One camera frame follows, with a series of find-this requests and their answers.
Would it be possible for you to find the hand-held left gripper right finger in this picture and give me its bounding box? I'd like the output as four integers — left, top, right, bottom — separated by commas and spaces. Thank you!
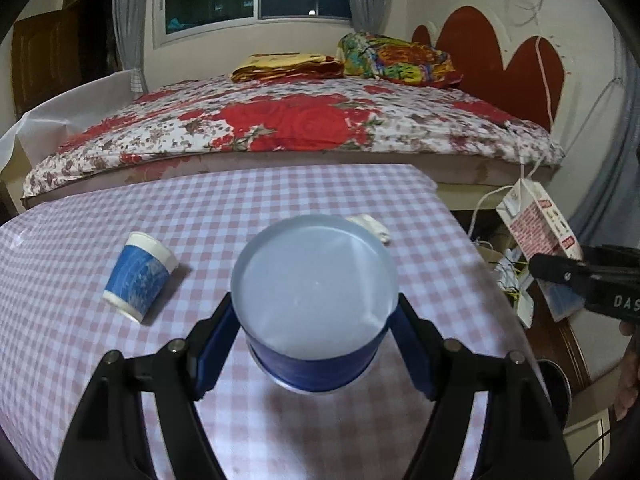
389, 294, 574, 480

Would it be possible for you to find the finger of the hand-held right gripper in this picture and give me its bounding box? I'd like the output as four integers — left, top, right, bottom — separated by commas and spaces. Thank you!
528, 252, 603, 287

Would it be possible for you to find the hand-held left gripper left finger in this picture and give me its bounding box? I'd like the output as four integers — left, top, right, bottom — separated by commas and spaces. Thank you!
54, 292, 242, 480

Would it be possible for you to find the red and white carton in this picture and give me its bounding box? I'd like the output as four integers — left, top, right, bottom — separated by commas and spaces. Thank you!
496, 178, 586, 324

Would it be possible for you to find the person's right hand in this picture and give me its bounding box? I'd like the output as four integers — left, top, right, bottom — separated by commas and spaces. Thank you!
614, 320, 640, 422

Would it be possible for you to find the brown wooden nightstand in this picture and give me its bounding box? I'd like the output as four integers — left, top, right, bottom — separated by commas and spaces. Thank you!
524, 280, 612, 413

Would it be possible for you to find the grey hanging cloth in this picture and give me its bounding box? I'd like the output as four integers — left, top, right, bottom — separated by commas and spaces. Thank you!
569, 122, 640, 247

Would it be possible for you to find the blue paper cup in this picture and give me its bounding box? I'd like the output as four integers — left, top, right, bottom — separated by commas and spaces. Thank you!
103, 231, 180, 325

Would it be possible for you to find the dark round object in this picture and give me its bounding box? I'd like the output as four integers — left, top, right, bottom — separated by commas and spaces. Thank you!
539, 359, 574, 432

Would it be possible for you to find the crumpled white tissue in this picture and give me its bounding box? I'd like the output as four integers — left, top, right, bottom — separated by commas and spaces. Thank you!
347, 213, 392, 246

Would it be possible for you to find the pink checked tablecloth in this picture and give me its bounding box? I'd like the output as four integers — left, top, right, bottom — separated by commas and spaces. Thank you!
0, 164, 552, 480

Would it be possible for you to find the red scalloped headboard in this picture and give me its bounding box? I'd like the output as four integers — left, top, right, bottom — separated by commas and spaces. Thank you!
410, 5, 567, 137

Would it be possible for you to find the red floral bedspread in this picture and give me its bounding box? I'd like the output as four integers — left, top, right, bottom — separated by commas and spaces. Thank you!
22, 74, 566, 200

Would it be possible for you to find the colourful patterned pillow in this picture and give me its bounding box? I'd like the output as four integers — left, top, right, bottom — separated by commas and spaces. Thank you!
335, 32, 464, 90

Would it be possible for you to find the white plastic cover sheet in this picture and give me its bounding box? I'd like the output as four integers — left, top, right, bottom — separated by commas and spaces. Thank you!
0, 70, 146, 172

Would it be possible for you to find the folded yellow red blanket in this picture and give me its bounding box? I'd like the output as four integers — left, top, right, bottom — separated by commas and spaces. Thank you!
229, 52, 346, 84

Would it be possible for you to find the brown wooden door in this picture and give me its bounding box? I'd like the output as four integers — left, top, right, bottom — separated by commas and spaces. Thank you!
10, 7, 84, 122

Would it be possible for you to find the tangle of cables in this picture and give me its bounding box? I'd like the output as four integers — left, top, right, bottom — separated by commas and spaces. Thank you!
470, 237, 537, 328

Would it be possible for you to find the white cable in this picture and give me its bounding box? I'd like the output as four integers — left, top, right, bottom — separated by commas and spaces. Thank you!
469, 36, 554, 242

